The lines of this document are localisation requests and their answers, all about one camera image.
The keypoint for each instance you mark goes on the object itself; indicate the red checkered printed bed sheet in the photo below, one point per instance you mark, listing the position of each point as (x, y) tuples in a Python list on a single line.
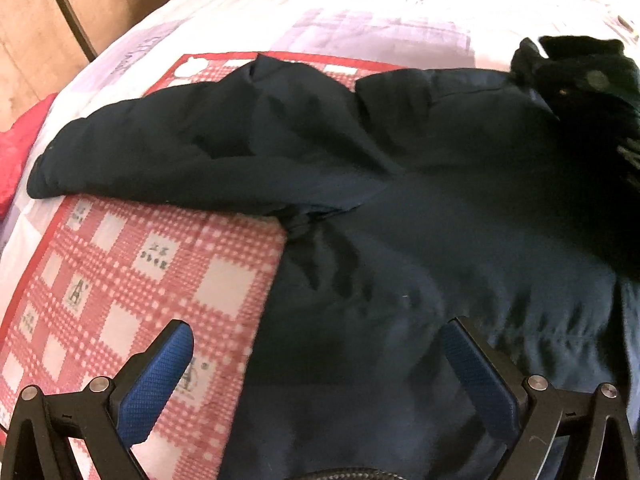
[(150, 270)]

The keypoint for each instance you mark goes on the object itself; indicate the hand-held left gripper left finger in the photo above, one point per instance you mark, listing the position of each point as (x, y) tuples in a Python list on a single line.
[(160, 377)]

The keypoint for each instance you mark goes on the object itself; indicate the bright red cloth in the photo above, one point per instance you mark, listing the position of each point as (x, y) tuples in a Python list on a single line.
[(12, 155)]

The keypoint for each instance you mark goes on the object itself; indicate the dark navy jacket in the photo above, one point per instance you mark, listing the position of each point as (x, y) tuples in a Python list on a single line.
[(425, 210)]

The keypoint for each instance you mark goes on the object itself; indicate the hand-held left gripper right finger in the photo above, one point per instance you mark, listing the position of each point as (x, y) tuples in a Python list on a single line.
[(475, 375)]

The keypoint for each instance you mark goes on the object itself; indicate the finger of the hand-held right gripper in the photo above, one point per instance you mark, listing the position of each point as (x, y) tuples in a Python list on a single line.
[(527, 60)]

